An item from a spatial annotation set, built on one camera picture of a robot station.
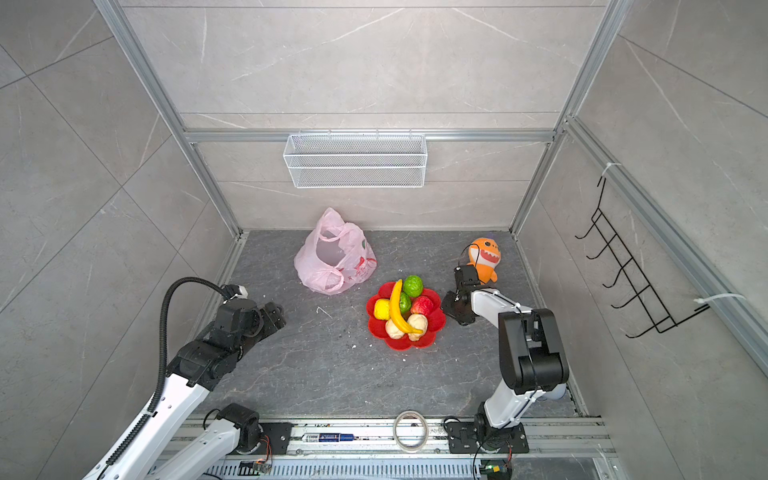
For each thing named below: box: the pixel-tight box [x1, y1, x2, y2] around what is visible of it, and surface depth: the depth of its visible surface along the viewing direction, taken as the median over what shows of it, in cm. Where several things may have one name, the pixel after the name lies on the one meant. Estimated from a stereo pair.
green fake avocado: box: [399, 292, 412, 314], surface depth 94 cm
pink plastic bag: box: [294, 207, 378, 295], surface depth 100 cm
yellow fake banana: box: [390, 279, 423, 334], surface depth 89 cm
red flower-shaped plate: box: [366, 282, 447, 351], surface depth 92 cm
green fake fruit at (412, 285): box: [403, 275, 423, 298], surface depth 95 cm
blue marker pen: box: [302, 433, 356, 443], surface depth 74 cm
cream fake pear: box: [385, 318, 405, 340], surface depth 89 cm
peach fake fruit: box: [407, 313, 428, 341], surface depth 90 cm
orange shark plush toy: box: [467, 237, 502, 285], surface depth 106 cm
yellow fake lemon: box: [373, 298, 391, 321], surface depth 92 cm
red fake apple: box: [410, 296, 434, 316], surface depth 94 cm
